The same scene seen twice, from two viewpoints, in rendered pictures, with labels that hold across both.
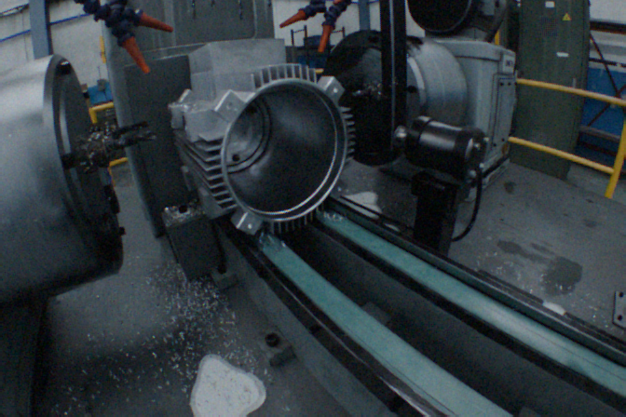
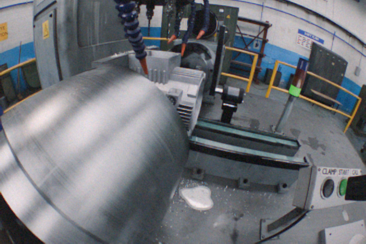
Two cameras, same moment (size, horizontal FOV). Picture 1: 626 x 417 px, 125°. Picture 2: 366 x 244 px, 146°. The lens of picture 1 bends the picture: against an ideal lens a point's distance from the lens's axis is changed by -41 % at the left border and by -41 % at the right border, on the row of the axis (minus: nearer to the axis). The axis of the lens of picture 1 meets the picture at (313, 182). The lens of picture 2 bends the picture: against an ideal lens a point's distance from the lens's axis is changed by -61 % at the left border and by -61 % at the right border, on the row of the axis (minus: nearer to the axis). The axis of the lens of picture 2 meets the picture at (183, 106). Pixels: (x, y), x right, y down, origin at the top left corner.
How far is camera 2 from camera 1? 0.31 m
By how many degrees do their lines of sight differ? 37
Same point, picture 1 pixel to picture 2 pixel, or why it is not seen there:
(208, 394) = (194, 200)
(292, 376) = (209, 179)
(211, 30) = (114, 34)
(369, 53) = (193, 54)
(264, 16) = not seen: hidden behind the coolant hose
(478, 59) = not seen: hidden behind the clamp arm
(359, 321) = (236, 148)
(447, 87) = not seen: hidden behind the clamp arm
